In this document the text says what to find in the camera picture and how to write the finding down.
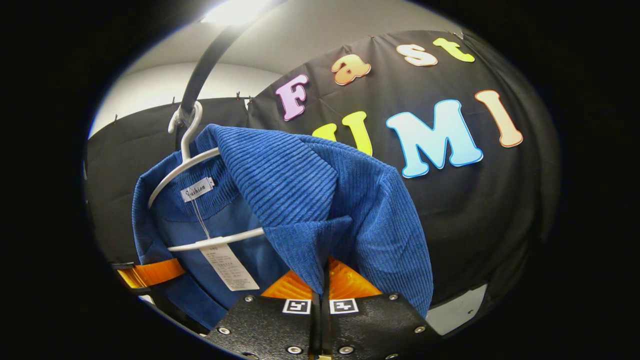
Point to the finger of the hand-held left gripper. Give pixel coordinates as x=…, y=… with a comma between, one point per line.
x=155, y=273
x=175, y=310

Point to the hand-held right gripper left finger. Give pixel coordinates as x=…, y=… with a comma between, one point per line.
x=265, y=325

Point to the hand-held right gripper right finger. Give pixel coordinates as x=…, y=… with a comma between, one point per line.
x=370, y=325

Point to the white plastic clothes hanger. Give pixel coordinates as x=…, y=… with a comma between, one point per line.
x=235, y=236

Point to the black metal clothes rack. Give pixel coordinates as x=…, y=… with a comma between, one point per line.
x=207, y=65

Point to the white floor sheet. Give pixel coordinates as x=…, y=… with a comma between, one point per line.
x=455, y=312

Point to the black backdrop cloth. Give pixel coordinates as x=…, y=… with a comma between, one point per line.
x=475, y=210

